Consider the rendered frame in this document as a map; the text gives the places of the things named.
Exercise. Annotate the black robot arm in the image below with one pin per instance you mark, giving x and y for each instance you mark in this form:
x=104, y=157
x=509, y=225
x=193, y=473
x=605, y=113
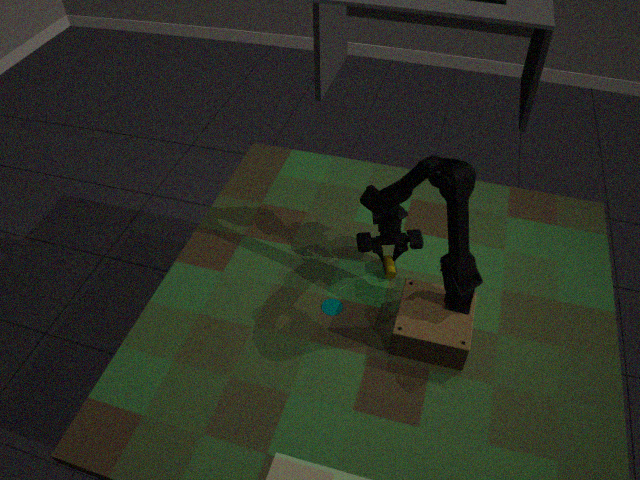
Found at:
x=455, y=181

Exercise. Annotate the yellow cylinder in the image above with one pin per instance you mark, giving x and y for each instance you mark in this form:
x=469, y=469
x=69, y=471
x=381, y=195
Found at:
x=389, y=267

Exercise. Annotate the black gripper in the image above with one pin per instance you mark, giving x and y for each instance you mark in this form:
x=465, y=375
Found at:
x=390, y=237

